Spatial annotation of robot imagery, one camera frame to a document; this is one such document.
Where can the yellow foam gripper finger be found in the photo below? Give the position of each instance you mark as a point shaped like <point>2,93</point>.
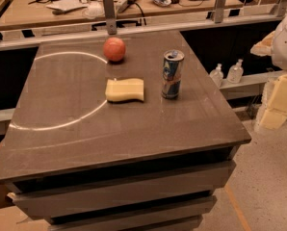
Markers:
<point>263,47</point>

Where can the redbull can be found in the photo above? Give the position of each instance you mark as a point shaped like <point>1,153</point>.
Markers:
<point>172,72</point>

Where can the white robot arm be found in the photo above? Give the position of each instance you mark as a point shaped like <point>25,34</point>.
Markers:
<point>274,45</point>

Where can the clear sanitizer bottle left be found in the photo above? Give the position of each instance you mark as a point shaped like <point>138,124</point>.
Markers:
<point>216,75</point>

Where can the grey power strip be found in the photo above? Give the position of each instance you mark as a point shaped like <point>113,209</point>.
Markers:
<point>122,5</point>

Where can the orange ball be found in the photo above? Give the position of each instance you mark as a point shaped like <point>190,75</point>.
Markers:
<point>114,49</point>

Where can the yellow sponge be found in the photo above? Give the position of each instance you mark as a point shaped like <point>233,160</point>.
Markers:
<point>122,90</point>

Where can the grey table drawer unit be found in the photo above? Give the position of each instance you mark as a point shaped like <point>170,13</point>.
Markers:
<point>164,194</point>

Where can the white paper stack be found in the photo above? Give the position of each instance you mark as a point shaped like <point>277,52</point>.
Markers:
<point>66,5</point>

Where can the metal frame rail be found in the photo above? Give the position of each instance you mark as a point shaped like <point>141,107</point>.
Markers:
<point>31,37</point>

